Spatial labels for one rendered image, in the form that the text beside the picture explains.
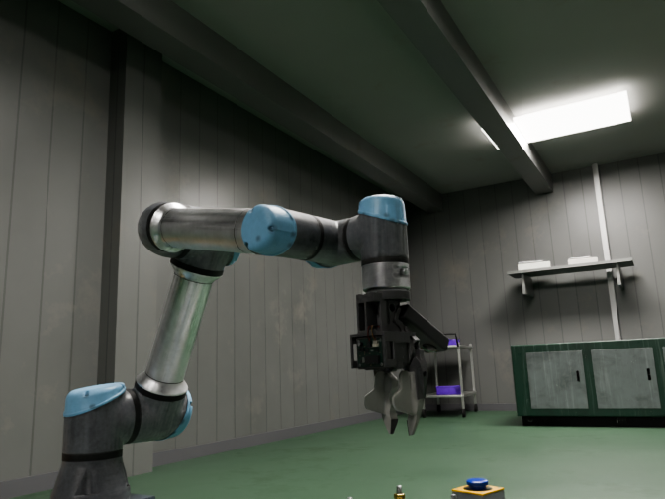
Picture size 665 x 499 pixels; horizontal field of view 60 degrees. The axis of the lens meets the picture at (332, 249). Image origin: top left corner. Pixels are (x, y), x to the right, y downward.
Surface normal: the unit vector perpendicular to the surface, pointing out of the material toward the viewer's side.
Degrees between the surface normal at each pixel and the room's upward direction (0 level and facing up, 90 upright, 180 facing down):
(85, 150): 90
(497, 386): 90
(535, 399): 90
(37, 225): 90
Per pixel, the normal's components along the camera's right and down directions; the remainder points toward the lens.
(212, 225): -0.65, -0.22
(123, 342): 0.87, -0.13
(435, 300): -0.50, -0.16
